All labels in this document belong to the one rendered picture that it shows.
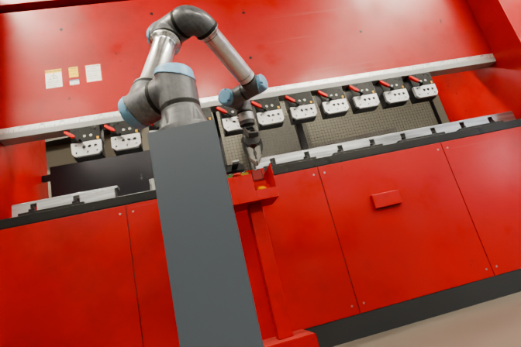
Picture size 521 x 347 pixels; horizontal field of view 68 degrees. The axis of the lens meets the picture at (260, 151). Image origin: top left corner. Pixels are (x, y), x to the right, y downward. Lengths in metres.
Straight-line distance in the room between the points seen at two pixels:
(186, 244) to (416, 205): 1.47
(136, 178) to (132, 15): 1.02
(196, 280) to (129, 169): 1.81
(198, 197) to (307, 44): 1.70
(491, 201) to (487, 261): 0.32
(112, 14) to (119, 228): 1.32
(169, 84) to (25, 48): 1.56
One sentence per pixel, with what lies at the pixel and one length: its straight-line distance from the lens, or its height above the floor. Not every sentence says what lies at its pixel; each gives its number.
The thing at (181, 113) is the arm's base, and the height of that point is 0.82.
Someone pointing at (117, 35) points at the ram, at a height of 1.88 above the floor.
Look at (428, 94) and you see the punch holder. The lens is 2.61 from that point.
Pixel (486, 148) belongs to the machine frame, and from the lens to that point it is 2.51.
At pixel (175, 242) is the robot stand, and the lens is 0.96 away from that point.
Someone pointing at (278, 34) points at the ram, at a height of 1.74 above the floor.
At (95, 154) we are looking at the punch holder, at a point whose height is 1.16.
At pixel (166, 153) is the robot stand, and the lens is 1.02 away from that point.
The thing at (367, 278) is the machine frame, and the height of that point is 0.24.
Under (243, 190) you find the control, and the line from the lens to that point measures 1.62.
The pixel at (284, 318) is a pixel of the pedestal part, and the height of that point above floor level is 0.19.
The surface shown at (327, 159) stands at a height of 0.85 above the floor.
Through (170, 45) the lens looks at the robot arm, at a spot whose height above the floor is 1.21.
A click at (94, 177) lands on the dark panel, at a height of 1.21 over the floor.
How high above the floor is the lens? 0.35
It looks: 18 degrees up
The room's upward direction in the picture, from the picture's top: 14 degrees counter-clockwise
